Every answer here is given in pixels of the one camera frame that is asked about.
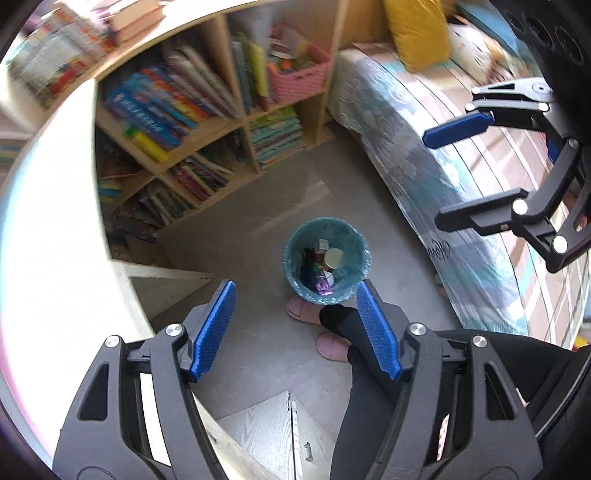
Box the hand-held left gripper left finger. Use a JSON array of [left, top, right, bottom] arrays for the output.
[[52, 279, 238, 480]]

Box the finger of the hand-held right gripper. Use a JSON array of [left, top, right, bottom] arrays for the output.
[[422, 76, 561, 149], [436, 136, 591, 274]]

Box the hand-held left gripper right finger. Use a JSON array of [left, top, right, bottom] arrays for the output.
[[355, 279, 546, 480]]

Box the teal trash bin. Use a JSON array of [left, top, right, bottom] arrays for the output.
[[283, 217, 371, 306]]

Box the person's foot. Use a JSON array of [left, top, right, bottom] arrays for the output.
[[287, 295, 365, 335], [315, 333, 356, 363]]

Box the patterned blue mattress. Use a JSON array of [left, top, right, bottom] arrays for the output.
[[328, 44, 591, 347]]

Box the white plush toy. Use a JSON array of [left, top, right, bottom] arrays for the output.
[[445, 21, 497, 77]]

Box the light blue pillow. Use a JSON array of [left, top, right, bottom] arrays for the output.
[[457, 0, 522, 51]]

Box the person's black-clad leg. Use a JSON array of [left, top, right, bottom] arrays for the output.
[[329, 344, 404, 480]]

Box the yellow pillow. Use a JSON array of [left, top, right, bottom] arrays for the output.
[[382, 0, 451, 72]]

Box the grey wooden cabinet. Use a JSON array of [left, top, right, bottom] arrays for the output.
[[124, 263, 340, 480]]

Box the row of dark leaning books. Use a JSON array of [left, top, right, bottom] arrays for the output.
[[99, 138, 190, 243]]

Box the row of slanted thin books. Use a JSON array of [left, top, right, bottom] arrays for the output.
[[171, 138, 247, 204]]

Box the pink plastic basket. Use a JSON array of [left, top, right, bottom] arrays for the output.
[[267, 25, 333, 106]]

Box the pile of teal books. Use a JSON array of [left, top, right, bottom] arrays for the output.
[[249, 106, 305, 169]]

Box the row of green yellow books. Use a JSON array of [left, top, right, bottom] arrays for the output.
[[231, 32, 271, 114]]

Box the row of colourful picture books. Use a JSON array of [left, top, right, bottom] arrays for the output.
[[104, 44, 243, 162]]

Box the wooden bookshelf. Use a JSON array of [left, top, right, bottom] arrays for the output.
[[0, 0, 352, 259]]

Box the row of upright paperback books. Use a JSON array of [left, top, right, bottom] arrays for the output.
[[7, 7, 116, 107]]

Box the stack of thick books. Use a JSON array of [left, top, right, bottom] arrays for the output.
[[92, 0, 167, 46]]

